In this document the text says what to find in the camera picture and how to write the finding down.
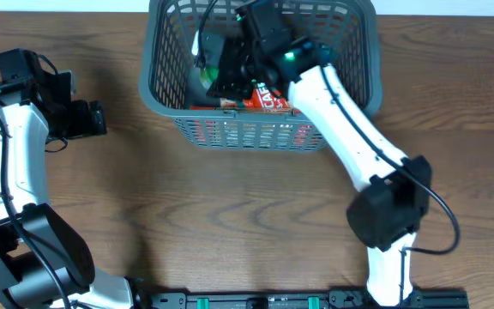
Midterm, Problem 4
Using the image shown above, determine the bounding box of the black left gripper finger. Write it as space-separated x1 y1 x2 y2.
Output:
64 100 92 139
89 100 107 136

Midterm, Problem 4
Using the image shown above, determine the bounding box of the green coffee sachet bag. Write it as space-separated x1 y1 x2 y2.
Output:
220 83 294 113

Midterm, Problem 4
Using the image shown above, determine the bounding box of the green lidded jar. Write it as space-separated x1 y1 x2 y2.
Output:
200 65 219 90

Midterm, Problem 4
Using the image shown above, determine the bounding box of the red orange pasta packet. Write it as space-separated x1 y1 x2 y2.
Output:
190 105 224 111

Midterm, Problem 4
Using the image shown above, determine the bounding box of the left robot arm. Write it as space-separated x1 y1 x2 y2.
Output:
0 48 136 308

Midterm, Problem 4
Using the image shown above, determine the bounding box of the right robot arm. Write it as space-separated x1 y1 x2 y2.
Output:
192 1 431 306

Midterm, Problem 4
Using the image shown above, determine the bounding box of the grey plastic basket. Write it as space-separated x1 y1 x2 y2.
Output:
139 0 383 152

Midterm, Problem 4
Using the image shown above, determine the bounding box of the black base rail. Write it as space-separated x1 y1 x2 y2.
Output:
150 288 470 309

